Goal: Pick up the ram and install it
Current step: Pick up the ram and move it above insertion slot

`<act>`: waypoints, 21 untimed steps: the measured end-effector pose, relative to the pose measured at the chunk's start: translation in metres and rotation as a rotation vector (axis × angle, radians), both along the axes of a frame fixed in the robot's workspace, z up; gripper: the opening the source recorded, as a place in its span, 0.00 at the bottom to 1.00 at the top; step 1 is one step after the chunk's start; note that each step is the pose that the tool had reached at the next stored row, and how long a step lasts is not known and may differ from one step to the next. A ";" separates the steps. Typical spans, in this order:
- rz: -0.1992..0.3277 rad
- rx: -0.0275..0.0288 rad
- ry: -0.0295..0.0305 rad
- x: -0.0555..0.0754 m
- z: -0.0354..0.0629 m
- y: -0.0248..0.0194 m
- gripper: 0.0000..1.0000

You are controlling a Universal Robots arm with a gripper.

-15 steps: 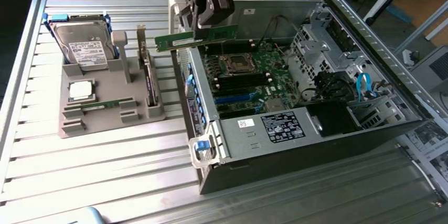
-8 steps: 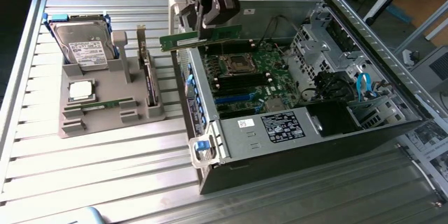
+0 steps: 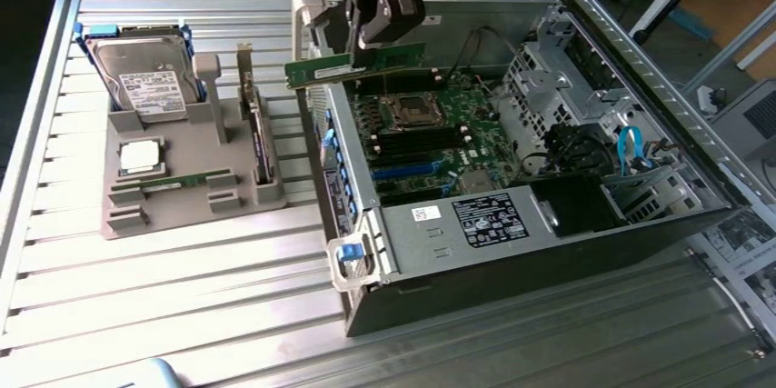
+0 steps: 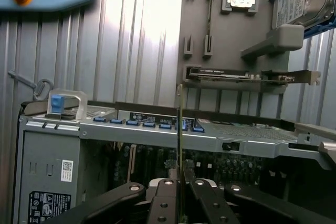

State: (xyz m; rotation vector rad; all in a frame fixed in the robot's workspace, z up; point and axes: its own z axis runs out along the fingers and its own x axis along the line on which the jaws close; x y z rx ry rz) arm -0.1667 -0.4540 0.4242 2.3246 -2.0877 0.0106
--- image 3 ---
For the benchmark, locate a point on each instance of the black RAM slot bank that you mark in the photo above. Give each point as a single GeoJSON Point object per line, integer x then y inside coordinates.
{"type": "Point", "coordinates": [415, 142]}

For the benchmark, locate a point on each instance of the metal disk bay cage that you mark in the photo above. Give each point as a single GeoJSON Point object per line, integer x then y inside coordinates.
{"type": "Point", "coordinates": [546, 83]}

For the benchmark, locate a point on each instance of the hard disk in blue caddy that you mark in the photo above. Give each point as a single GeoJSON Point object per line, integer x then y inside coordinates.
{"type": "Point", "coordinates": [143, 74]}

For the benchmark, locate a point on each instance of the blue expansion slot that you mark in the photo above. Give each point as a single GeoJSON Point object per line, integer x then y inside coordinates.
{"type": "Point", "coordinates": [406, 172]}

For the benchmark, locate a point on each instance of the white power strip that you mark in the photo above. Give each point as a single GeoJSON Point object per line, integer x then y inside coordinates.
{"type": "Point", "coordinates": [713, 98]}

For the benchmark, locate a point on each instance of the CPU socket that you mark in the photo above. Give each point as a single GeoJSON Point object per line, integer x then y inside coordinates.
{"type": "Point", "coordinates": [414, 111]}

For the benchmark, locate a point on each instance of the green RAM stick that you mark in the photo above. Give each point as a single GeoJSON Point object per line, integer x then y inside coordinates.
{"type": "Point", "coordinates": [327, 71]}
{"type": "Point", "coordinates": [182, 180]}

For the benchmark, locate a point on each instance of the graphics card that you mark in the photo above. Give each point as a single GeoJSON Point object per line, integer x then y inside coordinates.
{"type": "Point", "coordinates": [255, 124]}

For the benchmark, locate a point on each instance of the grey parts rack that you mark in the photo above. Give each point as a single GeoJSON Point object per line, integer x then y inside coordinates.
{"type": "Point", "coordinates": [182, 211]}

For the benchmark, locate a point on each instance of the silver CPU chip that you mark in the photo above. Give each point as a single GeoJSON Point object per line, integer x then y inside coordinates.
{"type": "Point", "coordinates": [142, 156]}

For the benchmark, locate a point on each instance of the grey computer tower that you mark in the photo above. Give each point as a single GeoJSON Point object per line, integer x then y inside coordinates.
{"type": "Point", "coordinates": [749, 115]}

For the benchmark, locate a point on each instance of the grey power supply unit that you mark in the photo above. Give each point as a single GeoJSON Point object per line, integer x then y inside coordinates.
{"type": "Point", "coordinates": [461, 229]}

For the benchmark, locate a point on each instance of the light blue rounded object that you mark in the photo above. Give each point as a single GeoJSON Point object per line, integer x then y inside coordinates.
{"type": "Point", "coordinates": [139, 374]}

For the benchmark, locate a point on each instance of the green motherboard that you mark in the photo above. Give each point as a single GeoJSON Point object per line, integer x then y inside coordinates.
{"type": "Point", "coordinates": [461, 142]}

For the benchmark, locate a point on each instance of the black open PC case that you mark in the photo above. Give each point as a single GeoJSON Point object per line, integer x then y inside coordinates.
{"type": "Point", "coordinates": [546, 251]}

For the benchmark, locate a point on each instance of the printed paper sheets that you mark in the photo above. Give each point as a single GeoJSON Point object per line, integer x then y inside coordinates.
{"type": "Point", "coordinates": [743, 242]}

